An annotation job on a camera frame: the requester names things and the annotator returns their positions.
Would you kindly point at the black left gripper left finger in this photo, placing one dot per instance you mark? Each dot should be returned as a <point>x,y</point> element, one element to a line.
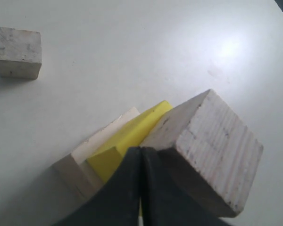
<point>117,202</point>

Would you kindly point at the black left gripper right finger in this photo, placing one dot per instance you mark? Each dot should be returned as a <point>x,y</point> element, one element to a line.
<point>163,203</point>

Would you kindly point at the yellow cube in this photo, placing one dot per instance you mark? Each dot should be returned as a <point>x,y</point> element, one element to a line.
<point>109,155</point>

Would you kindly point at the striped plywood cube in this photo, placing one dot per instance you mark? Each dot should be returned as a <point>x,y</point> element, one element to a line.
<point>209,152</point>

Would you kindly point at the small pale wooden cube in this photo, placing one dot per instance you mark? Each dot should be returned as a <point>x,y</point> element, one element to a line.
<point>20,53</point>

